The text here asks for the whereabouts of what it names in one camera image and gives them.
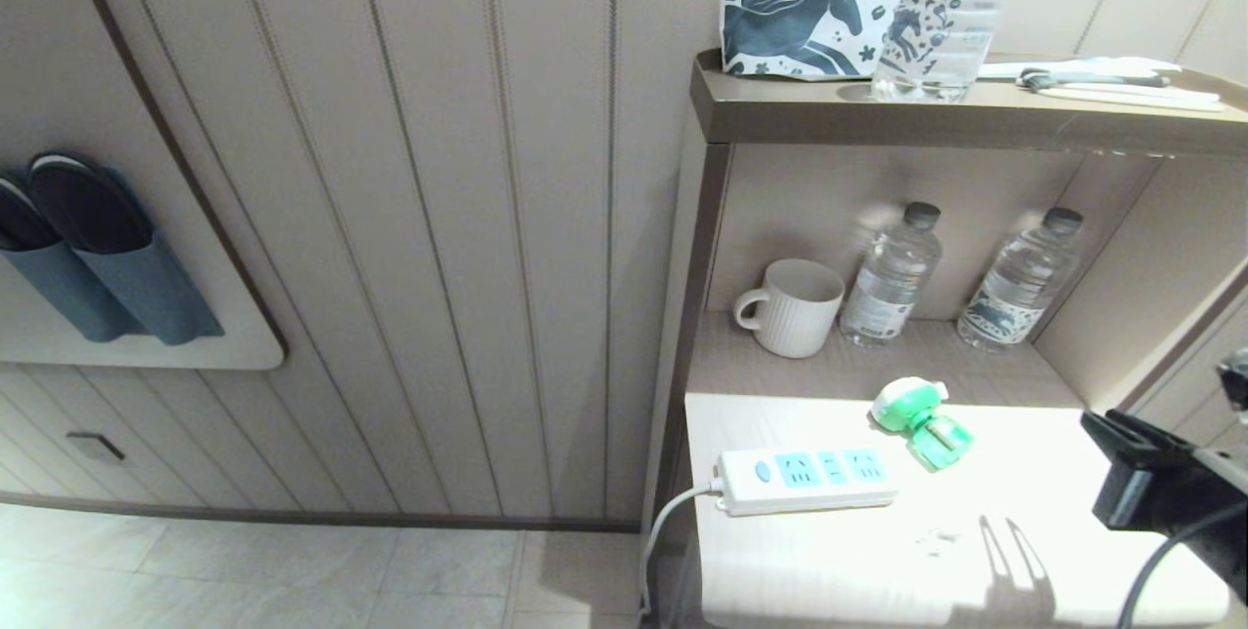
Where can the dark slippers in blue holder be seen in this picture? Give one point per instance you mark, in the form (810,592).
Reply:
(156,294)

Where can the horse print pouch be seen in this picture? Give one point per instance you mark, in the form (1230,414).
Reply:
(809,19)

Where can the plain label water bottle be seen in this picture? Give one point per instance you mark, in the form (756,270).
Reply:
(892,283)

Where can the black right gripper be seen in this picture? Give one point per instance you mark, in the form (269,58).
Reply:
(1199,492)

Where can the blue fabric slipper pouch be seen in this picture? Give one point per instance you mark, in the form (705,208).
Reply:
(58,297)

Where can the beige wooden shelf nightstand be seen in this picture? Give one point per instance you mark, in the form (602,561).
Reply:
(877,117)

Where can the green mosquito repellent plug-in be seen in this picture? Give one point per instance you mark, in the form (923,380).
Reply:
(912,405)

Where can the patterned label water bottle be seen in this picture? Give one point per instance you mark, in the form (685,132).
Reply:
(1019,293)

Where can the white wrapped toiletry packet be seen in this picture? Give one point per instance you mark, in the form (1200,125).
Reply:
(1082,66)

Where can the white wrapped toothbrush stick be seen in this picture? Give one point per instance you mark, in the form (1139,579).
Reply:
(1131,98)

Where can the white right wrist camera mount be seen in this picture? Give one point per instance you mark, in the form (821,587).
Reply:
(1236,380)

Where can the large clear water bottle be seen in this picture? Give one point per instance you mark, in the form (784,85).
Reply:
(946,24)

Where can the grey wall socket plate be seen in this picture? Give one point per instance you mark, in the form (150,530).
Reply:
(96,448)

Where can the white ribbed mug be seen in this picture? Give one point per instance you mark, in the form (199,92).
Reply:
(790,317)

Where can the black slipper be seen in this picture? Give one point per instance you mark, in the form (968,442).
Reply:
(88,207)
(19,219)

